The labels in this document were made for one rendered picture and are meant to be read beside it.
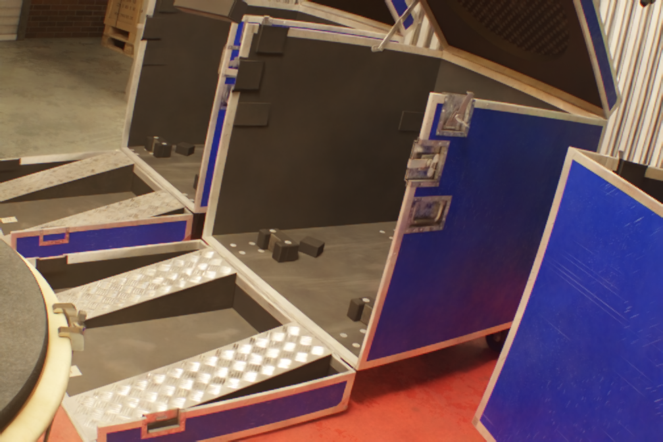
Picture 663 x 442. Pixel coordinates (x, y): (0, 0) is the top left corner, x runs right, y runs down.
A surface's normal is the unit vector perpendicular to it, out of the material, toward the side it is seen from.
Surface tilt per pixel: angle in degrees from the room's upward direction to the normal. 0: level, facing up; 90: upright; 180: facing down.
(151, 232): 90
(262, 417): 90
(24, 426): 13
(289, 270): 0
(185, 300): 90
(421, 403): 0
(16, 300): 0
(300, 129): 90
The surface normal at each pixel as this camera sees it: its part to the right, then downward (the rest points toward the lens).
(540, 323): -0.92, -0.07
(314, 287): 0.21, -0.91
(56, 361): 0.43, -0.86
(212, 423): 0.59, 0.41
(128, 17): -0.68, 0.12
